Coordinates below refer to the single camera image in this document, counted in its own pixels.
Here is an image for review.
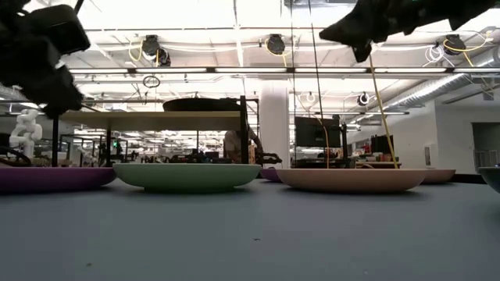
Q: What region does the purple round plate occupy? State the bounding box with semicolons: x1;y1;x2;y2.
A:
259;167;284;183
0;166;117;193

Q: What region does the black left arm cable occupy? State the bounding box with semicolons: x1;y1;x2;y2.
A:
0;145;33;167

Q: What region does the mint green round plate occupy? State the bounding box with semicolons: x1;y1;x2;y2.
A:
112;162;262;193

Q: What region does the silver ventilation duct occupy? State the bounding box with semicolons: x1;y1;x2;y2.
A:
384;50;500;112

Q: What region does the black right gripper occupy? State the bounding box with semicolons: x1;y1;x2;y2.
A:
319;0;500;63

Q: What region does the wooden shelf with black frame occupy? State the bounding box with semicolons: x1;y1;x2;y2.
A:
52;95;260;168

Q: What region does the black hanging cable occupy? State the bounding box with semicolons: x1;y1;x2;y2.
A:
306;0;330;169

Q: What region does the large dark monitor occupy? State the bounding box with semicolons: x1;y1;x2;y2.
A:
294;116;342;149

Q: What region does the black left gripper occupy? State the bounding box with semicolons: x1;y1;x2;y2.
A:
0;0;91;120

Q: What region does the small dark monitor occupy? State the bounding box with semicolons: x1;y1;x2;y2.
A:
370;134;395;155

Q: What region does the yellow hanging cable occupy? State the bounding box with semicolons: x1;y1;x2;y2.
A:
366;53;400;170

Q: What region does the salmon pink round plate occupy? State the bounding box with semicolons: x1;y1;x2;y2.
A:
275;168;428;194
420;168;457;185

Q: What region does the person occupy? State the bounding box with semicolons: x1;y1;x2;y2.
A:
223;126;263;165

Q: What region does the dark grey round plate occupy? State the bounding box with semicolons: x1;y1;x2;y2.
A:
477;166;500;194

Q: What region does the long ceiling light strip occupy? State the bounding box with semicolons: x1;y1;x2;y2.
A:
68;66;500;75

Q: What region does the white robot figure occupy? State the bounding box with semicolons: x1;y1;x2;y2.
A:
8;108;44;159

